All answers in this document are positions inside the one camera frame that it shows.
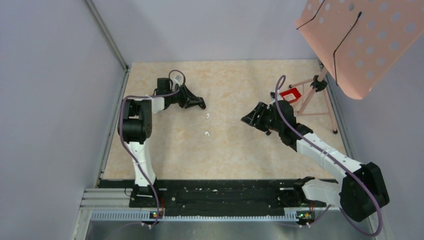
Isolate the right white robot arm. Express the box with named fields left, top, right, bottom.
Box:
left=241, top=100, right=390, bottom=222

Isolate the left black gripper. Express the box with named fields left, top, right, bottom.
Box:
left=166, top=84, right=201, bottom=109

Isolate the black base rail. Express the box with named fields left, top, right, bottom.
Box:
left=82, top=178, right=379, bottom=229

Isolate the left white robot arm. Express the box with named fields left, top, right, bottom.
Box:
left=117, top=76, right=206, bottom=207

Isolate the pink perforated music stand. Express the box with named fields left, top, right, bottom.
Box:
left=288, top=0, right=424, bottom=135

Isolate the red square box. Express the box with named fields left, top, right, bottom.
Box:
left=279, top=88, right=302, bottom=104

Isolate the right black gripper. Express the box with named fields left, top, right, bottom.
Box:
left=242, top=101, right=284, bottom=133

